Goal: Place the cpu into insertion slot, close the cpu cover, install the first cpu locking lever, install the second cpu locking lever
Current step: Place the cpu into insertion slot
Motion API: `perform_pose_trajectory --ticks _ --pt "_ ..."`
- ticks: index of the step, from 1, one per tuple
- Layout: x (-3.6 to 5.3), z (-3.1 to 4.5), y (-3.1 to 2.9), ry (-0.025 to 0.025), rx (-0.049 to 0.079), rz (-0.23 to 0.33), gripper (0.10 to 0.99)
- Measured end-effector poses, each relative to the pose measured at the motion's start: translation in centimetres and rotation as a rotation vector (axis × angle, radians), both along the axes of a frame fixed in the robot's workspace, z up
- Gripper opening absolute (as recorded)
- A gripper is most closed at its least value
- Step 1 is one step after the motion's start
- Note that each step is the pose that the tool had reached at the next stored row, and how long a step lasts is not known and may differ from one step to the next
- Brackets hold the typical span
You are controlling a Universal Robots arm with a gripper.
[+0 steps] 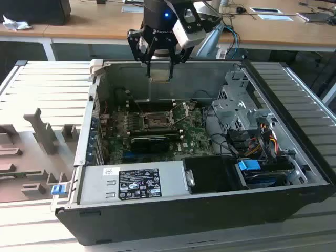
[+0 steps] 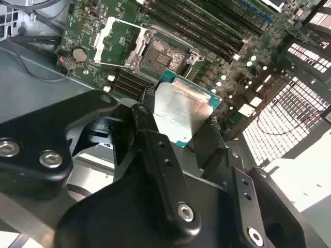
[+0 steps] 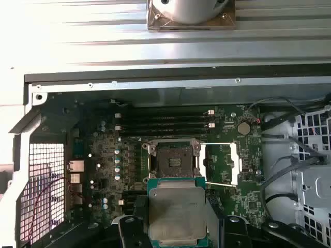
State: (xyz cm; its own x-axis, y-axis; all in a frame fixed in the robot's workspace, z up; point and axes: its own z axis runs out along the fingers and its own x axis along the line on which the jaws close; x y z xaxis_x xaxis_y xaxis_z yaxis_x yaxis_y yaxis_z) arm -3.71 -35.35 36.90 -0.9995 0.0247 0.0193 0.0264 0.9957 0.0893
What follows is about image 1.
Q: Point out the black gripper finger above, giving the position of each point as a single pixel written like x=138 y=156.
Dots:
x=181 y=56
x=139 y=44

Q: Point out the silver CPU plate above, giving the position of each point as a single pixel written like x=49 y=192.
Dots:
x=158 y=76

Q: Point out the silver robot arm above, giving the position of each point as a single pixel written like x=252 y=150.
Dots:
x=210 y=39

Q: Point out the CPU socket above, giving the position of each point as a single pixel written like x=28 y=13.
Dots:
x=156 y=120

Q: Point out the blue expansion slot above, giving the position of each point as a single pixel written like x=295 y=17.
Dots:
x=126 y=155

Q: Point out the long wooden desk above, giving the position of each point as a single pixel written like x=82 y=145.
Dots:
x=105 y=26

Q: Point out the beige case latch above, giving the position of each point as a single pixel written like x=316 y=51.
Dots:
x=95 y=67

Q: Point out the round coin cell battery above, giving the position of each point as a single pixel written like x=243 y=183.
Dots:
x=192 y=106

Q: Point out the silver metal drive cage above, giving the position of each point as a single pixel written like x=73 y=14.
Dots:
x=231 y=110

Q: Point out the black computer mouse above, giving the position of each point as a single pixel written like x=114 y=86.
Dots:
x=240 y=9

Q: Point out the green motherboard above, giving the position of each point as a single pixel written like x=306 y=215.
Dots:
x=194 y=141

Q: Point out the graphics card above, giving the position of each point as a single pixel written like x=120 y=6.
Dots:
x=149 y=144

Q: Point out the black box on desk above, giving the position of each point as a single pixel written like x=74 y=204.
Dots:
x=36 y=11

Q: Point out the crumpled white paper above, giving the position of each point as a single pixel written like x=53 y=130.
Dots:
x=17 y=24

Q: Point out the blue disk carrier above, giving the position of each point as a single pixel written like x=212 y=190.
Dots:
x=248 y=166

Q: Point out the grey laptop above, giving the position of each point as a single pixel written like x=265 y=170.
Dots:
x=313 y=16

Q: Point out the silver power supply unit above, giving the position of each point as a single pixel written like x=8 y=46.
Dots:
x=97 y=183

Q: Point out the grey parts rack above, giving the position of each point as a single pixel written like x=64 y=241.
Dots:
x=34 y=157

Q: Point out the black open PC case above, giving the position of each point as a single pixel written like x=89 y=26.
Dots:
x=183 y=218

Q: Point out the blue case latch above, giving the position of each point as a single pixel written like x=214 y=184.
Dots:
x=58 y=190

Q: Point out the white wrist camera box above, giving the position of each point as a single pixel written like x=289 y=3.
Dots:
x=189 y=31

